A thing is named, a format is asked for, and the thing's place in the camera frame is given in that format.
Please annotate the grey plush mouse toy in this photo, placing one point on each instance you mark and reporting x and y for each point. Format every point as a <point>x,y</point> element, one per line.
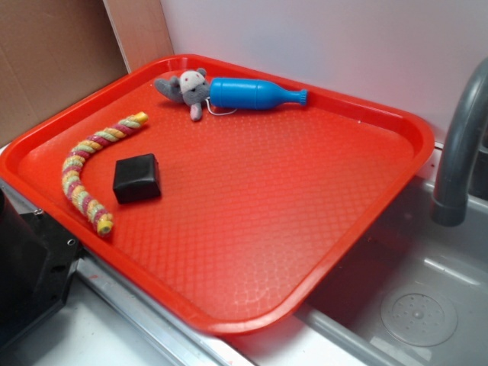
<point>190,88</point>

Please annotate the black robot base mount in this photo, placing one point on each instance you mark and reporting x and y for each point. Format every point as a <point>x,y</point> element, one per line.
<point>38,257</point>

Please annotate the grey toy sink basin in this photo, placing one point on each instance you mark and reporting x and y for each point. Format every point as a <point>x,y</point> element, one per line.
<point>409,292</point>

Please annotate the grey toy faucet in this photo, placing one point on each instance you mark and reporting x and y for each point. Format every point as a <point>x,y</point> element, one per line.
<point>462,169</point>

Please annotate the black rectangular block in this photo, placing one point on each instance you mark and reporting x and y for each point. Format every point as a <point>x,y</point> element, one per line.
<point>136,179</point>

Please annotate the brown cardboard panel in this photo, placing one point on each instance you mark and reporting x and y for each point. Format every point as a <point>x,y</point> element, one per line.
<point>55,53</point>

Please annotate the blue plastic toy bottle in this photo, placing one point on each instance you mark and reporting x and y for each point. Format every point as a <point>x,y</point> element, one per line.
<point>252,94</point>

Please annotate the red plastic tray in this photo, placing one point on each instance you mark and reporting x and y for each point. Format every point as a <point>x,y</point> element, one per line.
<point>256,206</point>

